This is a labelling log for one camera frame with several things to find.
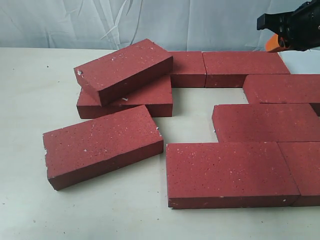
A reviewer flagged white plastic backdrop sheet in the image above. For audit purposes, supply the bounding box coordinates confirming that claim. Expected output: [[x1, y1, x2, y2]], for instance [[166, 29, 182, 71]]
[[0, 0, 302, 51]]

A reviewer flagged back row left red brick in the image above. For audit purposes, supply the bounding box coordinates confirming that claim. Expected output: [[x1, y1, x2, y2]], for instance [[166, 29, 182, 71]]
[[170, 51, 207, 88]]

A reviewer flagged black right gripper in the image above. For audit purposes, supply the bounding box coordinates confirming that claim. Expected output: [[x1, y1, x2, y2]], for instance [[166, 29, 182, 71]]
[[256, 0, 320, 53]]

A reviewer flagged white plastic tray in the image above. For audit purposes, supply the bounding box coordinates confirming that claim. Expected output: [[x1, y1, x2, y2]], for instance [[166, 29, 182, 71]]
[[278, 48, 320, 74]]

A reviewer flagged second row right red brick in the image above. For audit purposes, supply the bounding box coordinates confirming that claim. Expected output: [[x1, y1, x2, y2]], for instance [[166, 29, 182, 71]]
[[243, 74, 320, 115]]

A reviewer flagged front row large red brick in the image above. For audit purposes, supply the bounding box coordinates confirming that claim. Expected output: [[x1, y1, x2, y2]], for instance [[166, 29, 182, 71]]
[[166, 142, 300, 209]]

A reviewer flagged back row right red brick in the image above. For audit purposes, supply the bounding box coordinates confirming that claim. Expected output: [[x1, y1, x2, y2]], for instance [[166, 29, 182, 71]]
[[202, 51, 290, 88]]

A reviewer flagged third row red brick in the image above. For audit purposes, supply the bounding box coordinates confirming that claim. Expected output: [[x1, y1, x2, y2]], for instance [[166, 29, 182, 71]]
[[212, 103, 320, 143]]

